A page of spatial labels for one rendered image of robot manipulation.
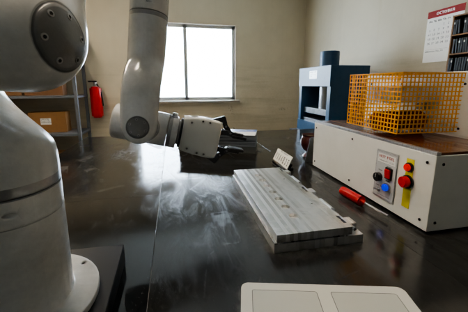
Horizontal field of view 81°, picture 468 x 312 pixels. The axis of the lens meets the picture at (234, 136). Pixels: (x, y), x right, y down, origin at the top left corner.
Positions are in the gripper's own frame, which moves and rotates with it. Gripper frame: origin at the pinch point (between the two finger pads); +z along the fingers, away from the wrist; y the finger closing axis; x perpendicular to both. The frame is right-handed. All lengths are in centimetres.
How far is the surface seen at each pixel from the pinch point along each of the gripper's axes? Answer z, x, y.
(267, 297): 1.8, 34.0, 17.9
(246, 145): 21, -59, 11
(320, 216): 19.5, 16.3, 10.6
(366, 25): 166, -208, -118
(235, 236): 1.0, 14.0, 19.1
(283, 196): 15.6, 3.5, 11.6
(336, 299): 12.2, 36.6, 15.5
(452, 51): 165, -97, -77
